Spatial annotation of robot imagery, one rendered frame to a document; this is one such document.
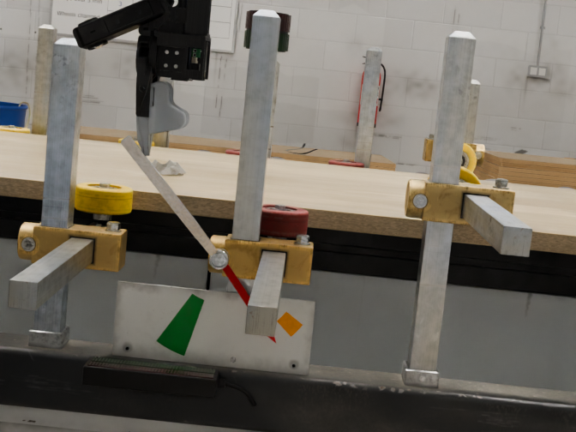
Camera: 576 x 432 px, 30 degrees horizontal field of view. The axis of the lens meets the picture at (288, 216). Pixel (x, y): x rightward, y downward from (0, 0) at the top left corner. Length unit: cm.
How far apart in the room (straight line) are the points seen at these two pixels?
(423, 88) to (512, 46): 76
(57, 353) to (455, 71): 63
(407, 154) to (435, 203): 720
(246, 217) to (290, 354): 19
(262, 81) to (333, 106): 713
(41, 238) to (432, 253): 51
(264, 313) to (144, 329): 38
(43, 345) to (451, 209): 56
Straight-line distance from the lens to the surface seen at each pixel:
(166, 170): 181
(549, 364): 170
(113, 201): 150
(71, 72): 142
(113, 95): 856
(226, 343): 142
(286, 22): 143
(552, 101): 879
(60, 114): 142
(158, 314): 143
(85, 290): 167
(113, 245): 142
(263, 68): 138
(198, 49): 131
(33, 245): 143
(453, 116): 140
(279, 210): 145
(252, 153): 139
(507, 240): 112
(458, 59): 139
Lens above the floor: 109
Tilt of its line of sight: 8 degrees down
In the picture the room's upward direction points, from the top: 6 degrees clockwise
